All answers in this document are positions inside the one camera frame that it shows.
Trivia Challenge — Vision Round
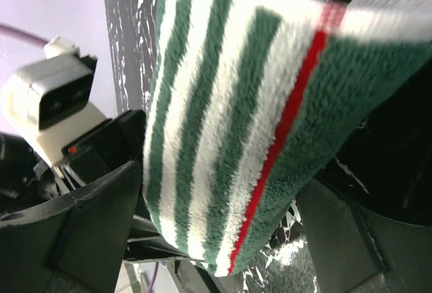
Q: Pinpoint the black marbled table mat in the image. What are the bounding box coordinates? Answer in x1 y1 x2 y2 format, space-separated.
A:
105 0 431 292

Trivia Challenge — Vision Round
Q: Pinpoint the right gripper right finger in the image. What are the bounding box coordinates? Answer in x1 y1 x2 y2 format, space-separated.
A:
296 180 431 292

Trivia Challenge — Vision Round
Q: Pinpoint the green white striped towel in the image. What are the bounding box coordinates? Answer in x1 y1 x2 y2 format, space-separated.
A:
143 0 431 277

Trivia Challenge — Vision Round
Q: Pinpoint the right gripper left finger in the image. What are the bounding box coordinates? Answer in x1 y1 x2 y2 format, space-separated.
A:
1 161 141 292

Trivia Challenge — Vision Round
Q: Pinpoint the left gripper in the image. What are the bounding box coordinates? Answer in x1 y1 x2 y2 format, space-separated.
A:
1 110 197 263

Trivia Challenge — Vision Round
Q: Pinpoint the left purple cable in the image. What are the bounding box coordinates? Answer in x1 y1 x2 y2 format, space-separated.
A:
0 22 51 48

